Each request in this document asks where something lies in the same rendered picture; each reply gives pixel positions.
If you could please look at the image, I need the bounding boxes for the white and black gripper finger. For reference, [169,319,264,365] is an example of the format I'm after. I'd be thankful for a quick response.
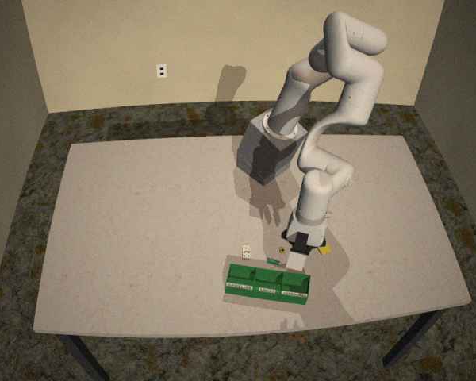
[305,239,326,256]
[281,230,294,248]

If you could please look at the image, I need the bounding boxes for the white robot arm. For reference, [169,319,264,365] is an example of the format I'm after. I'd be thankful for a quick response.
[263,11,388,226]

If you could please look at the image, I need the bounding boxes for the white domino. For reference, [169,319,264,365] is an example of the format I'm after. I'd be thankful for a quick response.
[242,244,251,259]

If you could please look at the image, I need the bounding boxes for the yellow block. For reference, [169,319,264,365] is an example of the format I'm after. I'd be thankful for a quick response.
[317,242,332,256]

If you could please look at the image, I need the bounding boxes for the green divided tray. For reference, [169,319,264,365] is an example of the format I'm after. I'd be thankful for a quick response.
[225,264,310,305]

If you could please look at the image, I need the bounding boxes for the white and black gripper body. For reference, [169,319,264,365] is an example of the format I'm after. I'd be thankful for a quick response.
[286,207,328,247]

